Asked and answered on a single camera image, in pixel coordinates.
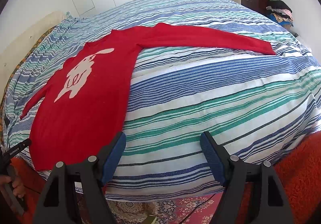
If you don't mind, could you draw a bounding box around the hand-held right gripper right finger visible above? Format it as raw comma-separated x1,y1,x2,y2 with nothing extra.
200,131,294,224

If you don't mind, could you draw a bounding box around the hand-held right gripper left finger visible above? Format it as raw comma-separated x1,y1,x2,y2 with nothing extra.
34,132,127,224

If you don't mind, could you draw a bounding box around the red sweater with white print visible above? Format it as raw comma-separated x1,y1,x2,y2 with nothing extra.
20,23,276,172

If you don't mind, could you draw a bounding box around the pile of clothes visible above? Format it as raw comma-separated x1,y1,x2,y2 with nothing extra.
256,0,294,27

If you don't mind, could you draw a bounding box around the person's left hand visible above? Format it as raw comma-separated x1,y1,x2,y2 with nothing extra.
0,175,25,199

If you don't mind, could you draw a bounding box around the patterned red rug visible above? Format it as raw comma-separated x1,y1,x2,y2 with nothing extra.
75,184,226,224

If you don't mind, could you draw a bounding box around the striped bed sheet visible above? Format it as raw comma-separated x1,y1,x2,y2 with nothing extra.
0,0,321,202

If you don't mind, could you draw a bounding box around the orange shaggy rug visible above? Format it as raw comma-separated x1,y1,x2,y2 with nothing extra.
0,134,321,224

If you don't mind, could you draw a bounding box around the beige headboard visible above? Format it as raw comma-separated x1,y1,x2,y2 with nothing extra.
0,11,68,104

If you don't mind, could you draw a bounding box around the dark wooden dresser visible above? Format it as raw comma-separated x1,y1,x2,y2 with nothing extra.
239,0,272,16

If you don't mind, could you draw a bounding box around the black cable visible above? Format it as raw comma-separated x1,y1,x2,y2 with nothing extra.
179,192,217,224

